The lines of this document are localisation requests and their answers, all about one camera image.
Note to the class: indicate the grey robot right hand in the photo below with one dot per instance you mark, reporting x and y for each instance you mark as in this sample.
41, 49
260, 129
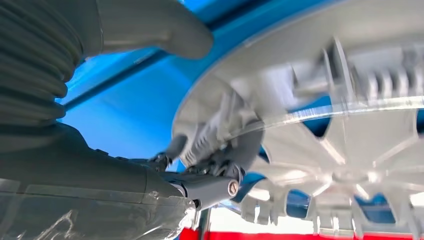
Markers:
82, 192

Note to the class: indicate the red barrier belt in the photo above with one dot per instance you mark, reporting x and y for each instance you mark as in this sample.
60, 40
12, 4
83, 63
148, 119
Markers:
298, 236

